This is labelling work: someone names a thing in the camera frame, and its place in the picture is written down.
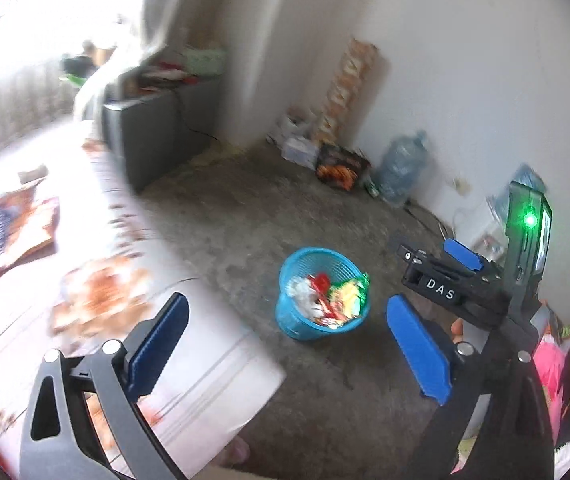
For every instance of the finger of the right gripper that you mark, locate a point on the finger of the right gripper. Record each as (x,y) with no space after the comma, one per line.
(463,255)

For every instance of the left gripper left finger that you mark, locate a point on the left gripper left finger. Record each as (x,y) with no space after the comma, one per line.
(59,439)

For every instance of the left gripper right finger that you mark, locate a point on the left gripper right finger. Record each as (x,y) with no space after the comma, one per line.
(492,420)

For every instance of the green red noodle bag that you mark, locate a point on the green red noodle bag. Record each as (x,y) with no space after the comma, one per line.
(347,299)

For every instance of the person right hand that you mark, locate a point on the person right hand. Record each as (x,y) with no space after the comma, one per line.
(456,330)

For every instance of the large water jug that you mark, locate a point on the large water jug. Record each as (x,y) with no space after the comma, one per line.
(401,168)

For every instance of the black snack box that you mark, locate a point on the black snack box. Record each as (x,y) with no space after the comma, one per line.
(340,168)

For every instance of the red plastic wrapper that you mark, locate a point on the red plastic wrapper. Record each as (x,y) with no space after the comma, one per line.
(320,283)

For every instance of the blue plastic basket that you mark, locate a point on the blue plastic basket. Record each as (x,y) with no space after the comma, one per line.
(313,260)

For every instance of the person foot pink slipper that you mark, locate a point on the person foot pink slipper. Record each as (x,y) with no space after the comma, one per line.
(235,453)

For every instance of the white crumpled tissue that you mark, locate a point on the white crumpled tissue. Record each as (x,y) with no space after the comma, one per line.
(301,291)

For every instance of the clear plastic container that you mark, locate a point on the clear plastic container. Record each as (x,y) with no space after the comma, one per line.
(301,151)

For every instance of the purple orange snack bag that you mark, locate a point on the purple orange snack bag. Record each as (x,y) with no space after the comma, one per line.
(28,222)

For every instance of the dark cabinet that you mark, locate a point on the dark cabinet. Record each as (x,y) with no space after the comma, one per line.
(151,135)

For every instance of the green perforated basket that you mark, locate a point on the green perforated basket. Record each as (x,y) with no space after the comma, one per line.
(205,62)

